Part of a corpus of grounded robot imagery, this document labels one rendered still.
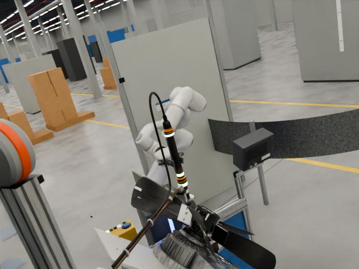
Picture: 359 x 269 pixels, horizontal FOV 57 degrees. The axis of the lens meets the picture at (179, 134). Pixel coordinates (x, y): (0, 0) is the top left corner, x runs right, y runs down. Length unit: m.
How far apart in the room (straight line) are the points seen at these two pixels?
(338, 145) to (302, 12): 4.84
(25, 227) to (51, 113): 8.70
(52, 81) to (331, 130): 7.66
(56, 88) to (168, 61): 6.45
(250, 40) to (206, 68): 8.38
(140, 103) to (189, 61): 0.70
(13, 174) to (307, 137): 2.80
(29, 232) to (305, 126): 2.71
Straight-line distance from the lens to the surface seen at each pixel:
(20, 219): 0.91
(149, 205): 1.45
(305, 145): 3.31
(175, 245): 1.50
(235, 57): 11.31
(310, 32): 7.76
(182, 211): 1.52
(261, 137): 2.18
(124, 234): 1.88
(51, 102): 9.55
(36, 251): 0.95
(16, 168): 0.81
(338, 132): 3.31
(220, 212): 2.19
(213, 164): 3.87
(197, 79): 3.57
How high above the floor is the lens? 2.07
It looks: 19 degrees down
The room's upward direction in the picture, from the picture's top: 15 degrees counter-clockwise
